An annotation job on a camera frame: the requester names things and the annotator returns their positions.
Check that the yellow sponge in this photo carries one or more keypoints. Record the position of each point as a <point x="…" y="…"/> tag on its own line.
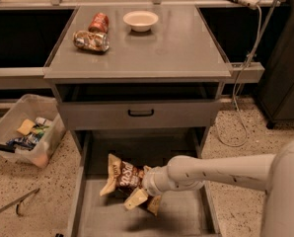
<point x="26" y="127"/>

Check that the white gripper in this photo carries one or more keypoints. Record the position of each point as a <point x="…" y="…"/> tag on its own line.
<point x="152" y="182"/>

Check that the brown chip bag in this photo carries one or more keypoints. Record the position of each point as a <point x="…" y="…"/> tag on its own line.
<point x="125" y="177"/>

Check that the black marker in bin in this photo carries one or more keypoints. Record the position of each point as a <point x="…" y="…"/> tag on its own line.
<point x="7" y="148"/>

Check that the upper drawer with handle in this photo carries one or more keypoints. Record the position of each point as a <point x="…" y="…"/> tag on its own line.
<point x="135" y="115"/>

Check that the clear plastic bin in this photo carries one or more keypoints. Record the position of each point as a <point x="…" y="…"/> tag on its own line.
<point x="31" y="107"/>

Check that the white bowl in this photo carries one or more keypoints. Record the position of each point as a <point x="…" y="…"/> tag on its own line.
<point x="140" y="21"/>

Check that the metal rod on floor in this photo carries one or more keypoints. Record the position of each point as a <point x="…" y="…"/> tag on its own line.
<point x="18" y="200"/>

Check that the open middle drawer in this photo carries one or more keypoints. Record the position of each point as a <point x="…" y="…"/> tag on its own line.
<point x="181" y="214"/>

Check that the grey drawer cabinet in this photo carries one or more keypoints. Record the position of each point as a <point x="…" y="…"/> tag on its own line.
<point x="176" y="61"/>

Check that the red soda can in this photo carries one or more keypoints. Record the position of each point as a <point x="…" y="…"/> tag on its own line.
<point x="99" y="23"/>

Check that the snack packets in bin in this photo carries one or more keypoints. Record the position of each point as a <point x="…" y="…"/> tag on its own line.
<point x="32" y="139"/>

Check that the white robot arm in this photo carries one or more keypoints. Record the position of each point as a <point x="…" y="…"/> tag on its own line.
<point x="270" y="173"/>

